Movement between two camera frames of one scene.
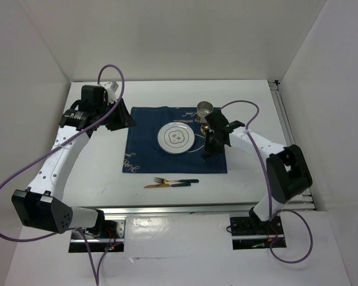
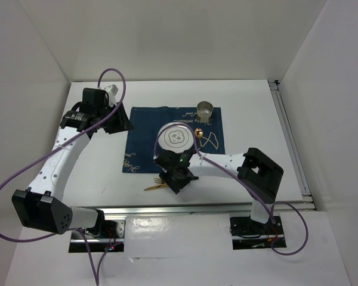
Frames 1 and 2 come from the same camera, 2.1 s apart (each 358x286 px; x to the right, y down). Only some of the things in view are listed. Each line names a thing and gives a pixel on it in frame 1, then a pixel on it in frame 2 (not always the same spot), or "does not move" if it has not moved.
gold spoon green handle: [204, 128] → [198, 133]
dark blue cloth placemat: [142, 154] does not move
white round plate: [175, 137] does not move
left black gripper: [126, 118] does not move
